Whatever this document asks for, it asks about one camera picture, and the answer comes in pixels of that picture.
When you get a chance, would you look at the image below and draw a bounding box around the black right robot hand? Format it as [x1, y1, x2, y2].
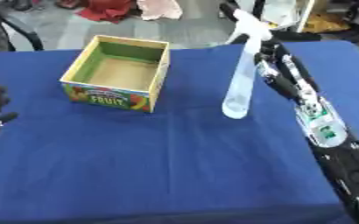
[254, 38, 324, 107]

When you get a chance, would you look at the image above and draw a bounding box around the clear spray bottle white trigger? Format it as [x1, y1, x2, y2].
[221, 8, 275, 120]

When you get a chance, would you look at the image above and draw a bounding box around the cardboard box with green inside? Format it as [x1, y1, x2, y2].
[58, 34, 172, 114]

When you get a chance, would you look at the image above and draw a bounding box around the white board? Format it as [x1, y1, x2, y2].
[257, 0, 314, 32]

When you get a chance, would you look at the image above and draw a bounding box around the yellow bag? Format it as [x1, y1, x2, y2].
[300, 12, 351, 34]

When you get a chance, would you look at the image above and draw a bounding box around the red cloth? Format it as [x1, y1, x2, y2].
[74, 0, 140, 25]

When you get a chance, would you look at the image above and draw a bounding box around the pink cloth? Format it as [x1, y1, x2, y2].
[135, 0, 185, 22]

